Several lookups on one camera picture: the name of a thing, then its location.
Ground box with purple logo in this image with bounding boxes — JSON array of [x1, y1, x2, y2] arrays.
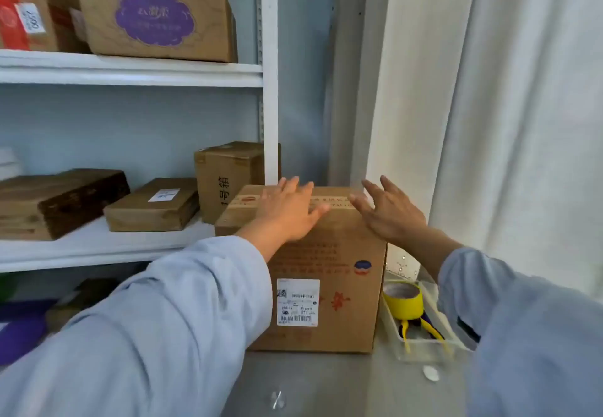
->
[[73, 0, 239, 64]]

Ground upright small cardboard box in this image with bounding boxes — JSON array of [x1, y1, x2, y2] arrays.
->
[[193, 141, 282, 225]]

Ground dark brown flat box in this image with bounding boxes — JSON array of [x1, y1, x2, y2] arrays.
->
[[0, 169, 131, 242]]

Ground flat brown box white label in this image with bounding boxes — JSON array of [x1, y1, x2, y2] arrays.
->
[[103, 177, 201, 233]]

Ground person's left forearm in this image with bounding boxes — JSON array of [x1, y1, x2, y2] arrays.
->
[[0, 217, 289, 417]]

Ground white foam box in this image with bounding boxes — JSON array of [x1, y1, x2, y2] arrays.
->
[[0, 145, 22, 182]]

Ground small taped brown parcel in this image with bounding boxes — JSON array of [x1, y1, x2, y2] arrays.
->
[[45, 277, 121, 333]]

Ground white curtain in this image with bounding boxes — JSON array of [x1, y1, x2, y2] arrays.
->
[[365, 0, 603, 299]]

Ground green object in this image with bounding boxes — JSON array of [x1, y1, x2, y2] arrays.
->
[[0, 272, 19, 302]]

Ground blue handled tool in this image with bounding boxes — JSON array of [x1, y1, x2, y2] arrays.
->
[[419, 310, 446, 340]]

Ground brown cardboard box red print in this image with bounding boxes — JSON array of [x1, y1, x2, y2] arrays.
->
[[214, 184, 388, 354]]

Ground person's right forearm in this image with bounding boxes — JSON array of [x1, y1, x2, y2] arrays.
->
[[387, 221, 603, 417]]

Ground clear plastic container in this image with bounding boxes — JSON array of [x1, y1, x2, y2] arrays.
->
[[379, 275, 474, 362]]

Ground box with red tape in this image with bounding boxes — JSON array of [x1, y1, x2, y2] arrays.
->
[[0, 0, 90, 54]]

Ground yellow handled pliers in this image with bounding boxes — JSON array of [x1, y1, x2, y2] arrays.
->
[[398, 313, 451, 355]]

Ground person's left hand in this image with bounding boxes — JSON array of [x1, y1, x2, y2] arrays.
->
[[256, 176, 330, 244]]

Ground person's right hand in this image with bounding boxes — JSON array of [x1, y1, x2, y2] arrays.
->
[[348, 175, 428, 246]]

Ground white metal shelf unit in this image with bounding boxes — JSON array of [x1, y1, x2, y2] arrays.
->
[[0, 0, 280, 290]]

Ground yellow tape roll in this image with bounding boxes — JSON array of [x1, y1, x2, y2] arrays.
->
[[382, 281, 424, 322]]

